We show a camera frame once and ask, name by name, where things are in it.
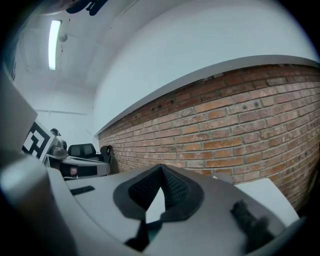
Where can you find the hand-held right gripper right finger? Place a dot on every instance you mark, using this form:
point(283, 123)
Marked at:
point(215, 212)

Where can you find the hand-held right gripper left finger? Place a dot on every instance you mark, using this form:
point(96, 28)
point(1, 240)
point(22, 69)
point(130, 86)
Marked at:
point(105, 195)

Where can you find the black mesh office chair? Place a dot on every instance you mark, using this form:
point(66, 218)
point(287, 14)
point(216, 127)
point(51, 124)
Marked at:
point(85, 151)

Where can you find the large black office chair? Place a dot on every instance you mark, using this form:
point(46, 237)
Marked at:
point(106, 152)

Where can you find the ceiling smoke detector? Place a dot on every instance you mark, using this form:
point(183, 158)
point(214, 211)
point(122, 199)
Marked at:
point(63, 37)

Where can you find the ceiling tube light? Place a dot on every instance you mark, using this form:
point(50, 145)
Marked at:
point(54, 45)

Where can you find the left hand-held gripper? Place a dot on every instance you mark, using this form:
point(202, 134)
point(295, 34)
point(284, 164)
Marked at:
point(37, 141)

